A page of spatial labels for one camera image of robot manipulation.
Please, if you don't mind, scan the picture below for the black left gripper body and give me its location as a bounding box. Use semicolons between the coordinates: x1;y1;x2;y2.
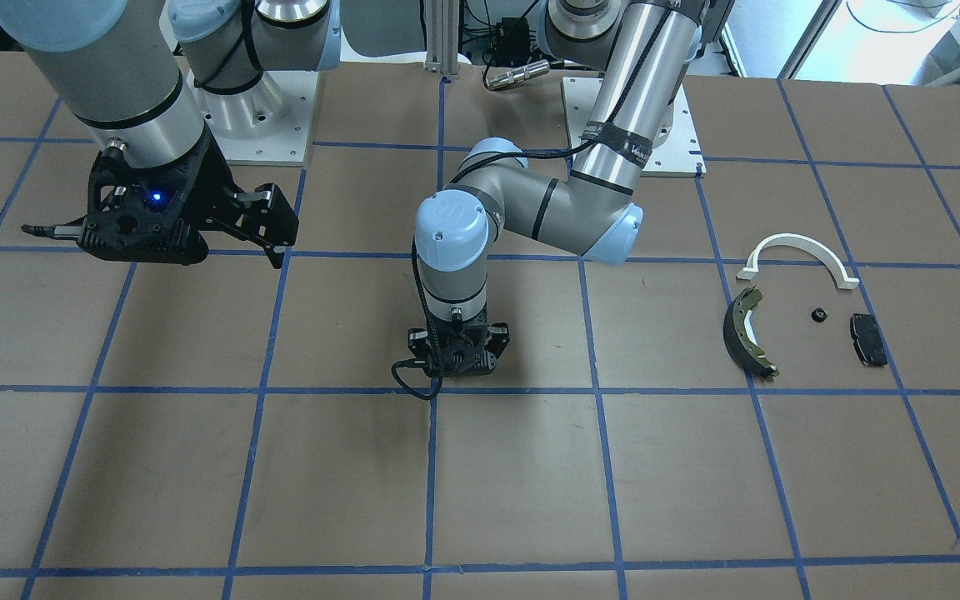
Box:
407;317;510;378

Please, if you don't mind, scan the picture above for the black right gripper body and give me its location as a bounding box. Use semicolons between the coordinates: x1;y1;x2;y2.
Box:
76;133;263;265

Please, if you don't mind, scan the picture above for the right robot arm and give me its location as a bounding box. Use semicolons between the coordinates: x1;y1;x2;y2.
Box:
0;1;342;269

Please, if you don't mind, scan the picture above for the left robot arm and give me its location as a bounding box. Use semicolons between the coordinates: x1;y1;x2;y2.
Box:
397;1;713;379

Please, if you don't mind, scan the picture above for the dark brake shoe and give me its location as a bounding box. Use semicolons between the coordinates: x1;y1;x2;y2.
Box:
722;287;778;379

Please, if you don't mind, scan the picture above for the silver cylinder on table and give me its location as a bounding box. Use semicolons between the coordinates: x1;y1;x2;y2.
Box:
483;58;550;92

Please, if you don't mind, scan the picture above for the black brake pad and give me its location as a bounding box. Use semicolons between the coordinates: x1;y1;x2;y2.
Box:
849;312;888;366

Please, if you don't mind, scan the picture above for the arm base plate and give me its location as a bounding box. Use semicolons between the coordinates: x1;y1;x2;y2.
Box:
191;71;320;167
562;77;706;178

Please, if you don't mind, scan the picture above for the aluminium frame post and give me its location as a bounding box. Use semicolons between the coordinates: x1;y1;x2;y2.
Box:
422;0;462;80

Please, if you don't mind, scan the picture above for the white curved plastic bracket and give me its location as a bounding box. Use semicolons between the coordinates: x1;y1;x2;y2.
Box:
737;234;861;291

